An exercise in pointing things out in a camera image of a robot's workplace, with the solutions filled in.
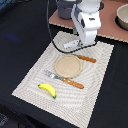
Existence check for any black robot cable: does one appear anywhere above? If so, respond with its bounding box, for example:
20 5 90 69
45 0 98 55

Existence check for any woven beige placemat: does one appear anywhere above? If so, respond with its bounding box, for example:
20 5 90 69
11 30 115 128

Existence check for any wooden handled fork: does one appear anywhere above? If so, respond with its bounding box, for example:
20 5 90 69
44 70 84 89

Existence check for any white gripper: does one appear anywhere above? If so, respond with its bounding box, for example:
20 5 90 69
74 13 101 46

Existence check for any grey toy pot with handles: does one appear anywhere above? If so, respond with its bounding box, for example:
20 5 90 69
57 0 73 19

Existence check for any yellow toy banana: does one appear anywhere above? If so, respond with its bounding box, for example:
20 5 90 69
38 83 56 99

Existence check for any brown toy stove board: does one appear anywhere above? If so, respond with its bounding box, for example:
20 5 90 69
49 1 128 43

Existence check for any round wooden plate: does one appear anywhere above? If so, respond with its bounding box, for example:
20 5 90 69
55 54 82 78

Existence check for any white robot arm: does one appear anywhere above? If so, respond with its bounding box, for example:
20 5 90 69
71 0 101 46

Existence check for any beige bowl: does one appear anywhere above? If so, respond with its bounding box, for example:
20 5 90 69
117 4 128 30

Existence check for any white toy fish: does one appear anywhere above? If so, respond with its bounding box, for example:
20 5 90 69
64 40 80 49

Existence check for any wooden handled knife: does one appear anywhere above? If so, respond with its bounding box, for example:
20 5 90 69
76 55 96 63

